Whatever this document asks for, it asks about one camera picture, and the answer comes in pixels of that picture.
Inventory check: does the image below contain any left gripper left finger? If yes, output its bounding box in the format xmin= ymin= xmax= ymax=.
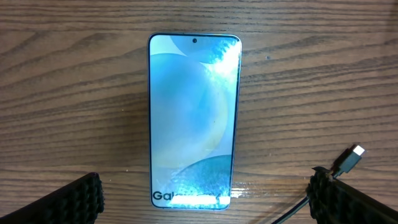
xmin=1 ymin=172 xmax=104 ymax=224

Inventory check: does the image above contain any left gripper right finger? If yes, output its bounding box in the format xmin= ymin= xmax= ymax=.
xmin=306 ymin=167 xmax=397 ymax=224

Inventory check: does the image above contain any black USB charging cable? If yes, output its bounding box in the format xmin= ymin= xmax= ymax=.
xmin=270 ymin=143 xmax=366 ymax=224

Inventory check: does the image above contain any blue Samsung Galaxy smartphone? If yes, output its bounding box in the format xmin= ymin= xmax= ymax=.
xmin=147 ymin=33 xmax=243 ymax=210

